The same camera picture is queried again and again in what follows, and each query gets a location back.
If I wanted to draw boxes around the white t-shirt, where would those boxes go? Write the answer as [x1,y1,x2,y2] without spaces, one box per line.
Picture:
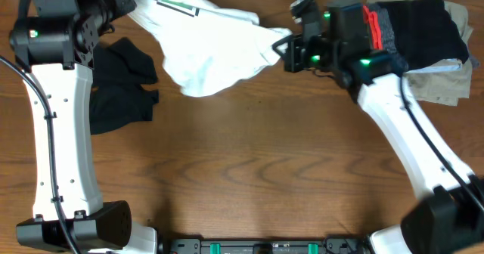
[129,0,292,98]

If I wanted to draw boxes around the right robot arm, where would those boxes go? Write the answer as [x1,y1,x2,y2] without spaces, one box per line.
[272,0,483,253]

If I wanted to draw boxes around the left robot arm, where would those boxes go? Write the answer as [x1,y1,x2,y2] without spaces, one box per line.
[9,0,159,254]

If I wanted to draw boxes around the black t-shirt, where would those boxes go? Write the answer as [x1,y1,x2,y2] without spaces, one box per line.
[89,38,159,135]

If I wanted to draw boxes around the khaki folded garment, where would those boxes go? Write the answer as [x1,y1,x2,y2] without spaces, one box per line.
[366,0,480,107]

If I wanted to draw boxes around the light blue folded garment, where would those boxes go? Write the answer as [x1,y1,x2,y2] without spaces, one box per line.
[408,59,462,73]

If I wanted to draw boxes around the black mounting rail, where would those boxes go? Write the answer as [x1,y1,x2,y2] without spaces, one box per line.
[159,237,372,254]

